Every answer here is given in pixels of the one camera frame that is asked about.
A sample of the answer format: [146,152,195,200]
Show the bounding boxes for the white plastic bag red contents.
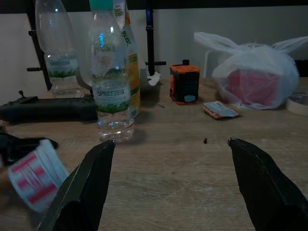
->
[193,31,308,111]

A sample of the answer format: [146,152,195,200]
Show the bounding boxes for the white red KFC cup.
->
[6,139,70,214]

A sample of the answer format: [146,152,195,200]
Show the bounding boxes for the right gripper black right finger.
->
[227,137,308,231]

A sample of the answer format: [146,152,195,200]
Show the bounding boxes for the black pouch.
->
[0,132,59,167]

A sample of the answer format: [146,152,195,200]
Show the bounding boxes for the orange black boxy device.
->
[169,59,201,106]

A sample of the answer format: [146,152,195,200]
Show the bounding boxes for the beige masking tape roll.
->
[286,92,308,117]

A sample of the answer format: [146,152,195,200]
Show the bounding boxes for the black metal stand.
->
[144,8,167,77]
[25,0,52,91]

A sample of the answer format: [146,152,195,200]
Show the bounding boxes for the black handheld controller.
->
[0,90,98,122]

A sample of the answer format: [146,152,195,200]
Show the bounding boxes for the clear water bottle green cap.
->
[35,0,85,98]
[89,0,135,142]

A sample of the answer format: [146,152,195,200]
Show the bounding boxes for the orange sauce sachet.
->
[203,101,239,120]

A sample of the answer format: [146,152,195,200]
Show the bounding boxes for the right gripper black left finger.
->
[37,140,116,231]

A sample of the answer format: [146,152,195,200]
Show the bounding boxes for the yellow juice bottle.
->
[113,0,141,118]

